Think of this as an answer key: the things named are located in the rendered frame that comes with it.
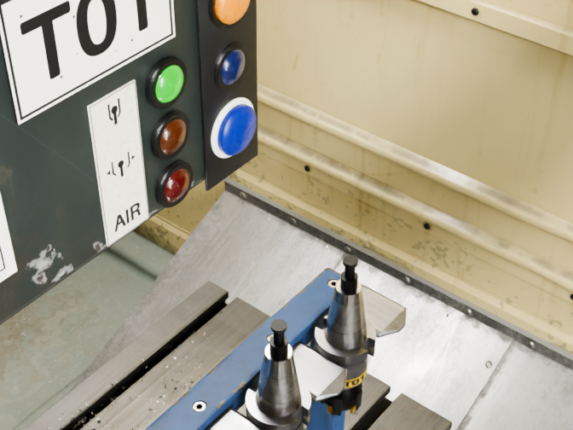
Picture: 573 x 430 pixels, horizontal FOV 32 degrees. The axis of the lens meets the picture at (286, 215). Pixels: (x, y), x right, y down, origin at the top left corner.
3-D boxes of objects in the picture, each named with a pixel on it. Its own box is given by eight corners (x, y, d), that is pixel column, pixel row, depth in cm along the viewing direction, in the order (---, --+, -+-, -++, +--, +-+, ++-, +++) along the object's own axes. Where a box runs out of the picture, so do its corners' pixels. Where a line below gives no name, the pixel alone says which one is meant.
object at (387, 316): (415, 316, 107) (416, 310, 106) (387, 345, 103) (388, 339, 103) (361, 287, 110) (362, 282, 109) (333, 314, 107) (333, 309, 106)
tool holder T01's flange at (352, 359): (333, 320, 107) (334, 304, 105) (384, 342, 105) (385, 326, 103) (303, 357, 103) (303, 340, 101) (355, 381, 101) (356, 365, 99)
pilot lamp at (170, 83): (188, 95, 51) (186, 57, 49) (159, 113, 49) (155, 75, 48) (180, 90, 51) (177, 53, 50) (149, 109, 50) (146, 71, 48)
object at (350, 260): (345, 278, 99) (347, 252, 96) (360, 284, 98) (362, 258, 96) (337, 287, 98) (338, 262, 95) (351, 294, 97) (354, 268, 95)
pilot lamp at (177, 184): (194, 193, 55) (193, 160, 53) (167, 212, 53) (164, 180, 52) (187, 188, 55) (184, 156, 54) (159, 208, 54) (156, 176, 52)
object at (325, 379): (355, 377, 100) (356, 372, 99) (324, 409, 97) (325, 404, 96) (301, 345, 103) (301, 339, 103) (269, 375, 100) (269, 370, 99)
